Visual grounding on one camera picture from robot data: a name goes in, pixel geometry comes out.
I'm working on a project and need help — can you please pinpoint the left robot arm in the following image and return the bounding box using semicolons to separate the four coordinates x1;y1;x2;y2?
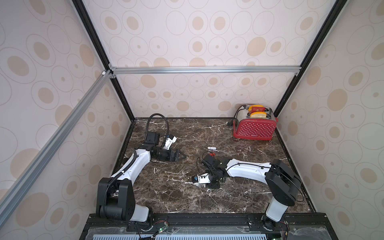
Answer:
96;132;186;225

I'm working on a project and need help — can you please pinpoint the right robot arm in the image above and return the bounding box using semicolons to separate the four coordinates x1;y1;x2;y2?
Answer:
192;154;302;231

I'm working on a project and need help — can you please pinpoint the red polka dot toaster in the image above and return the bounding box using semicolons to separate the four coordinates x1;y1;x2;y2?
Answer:
232;105;279;141

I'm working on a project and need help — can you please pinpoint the silver aluminium crossbar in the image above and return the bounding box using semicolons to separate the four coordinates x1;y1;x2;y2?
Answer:
112;66;301;75

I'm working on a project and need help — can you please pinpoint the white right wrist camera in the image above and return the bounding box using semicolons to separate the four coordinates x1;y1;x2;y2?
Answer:
192;173;211;186

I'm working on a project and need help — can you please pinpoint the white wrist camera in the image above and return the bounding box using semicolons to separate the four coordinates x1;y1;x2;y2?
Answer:
163;134;177;150
192;173;211;186

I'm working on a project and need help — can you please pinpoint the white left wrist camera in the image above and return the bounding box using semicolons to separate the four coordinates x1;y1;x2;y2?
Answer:
163;134;177;150

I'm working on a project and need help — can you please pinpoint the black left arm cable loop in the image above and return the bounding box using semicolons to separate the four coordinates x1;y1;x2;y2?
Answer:
145;113;170;142

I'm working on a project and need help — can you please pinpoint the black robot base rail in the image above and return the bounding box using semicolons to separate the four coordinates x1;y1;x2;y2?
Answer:
80;213;337;240

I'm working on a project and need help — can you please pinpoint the silver aluminium side rail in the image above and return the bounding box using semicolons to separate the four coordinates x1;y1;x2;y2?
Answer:
0;70;112;224

